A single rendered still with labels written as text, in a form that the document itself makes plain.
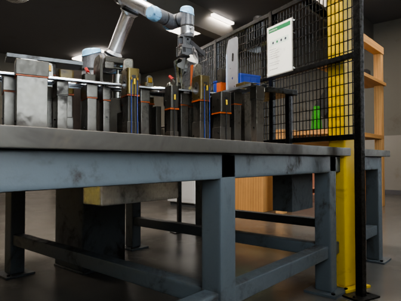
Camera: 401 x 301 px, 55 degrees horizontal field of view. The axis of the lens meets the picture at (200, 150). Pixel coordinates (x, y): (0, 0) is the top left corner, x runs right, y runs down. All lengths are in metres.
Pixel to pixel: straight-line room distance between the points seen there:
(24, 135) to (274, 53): 1.89
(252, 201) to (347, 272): 2.92
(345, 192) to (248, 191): 2.97
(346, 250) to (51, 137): 1.64
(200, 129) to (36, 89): 0.74
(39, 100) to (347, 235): 1.55
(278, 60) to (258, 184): 2.67
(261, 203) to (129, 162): 3.98
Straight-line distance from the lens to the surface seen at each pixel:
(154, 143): 0.93
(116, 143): 0.86
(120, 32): 2.55
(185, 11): 2.19
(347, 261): 2.12
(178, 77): 2.27
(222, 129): 1.93
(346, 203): 2.07
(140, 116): 1.93
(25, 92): 1.66
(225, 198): 1.22
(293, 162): 1.60
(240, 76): 2.37
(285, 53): 2.36
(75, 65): 2.23
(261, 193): 4.83
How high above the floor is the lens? 0.64
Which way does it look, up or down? 1 degrees up
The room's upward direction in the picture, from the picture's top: straight up
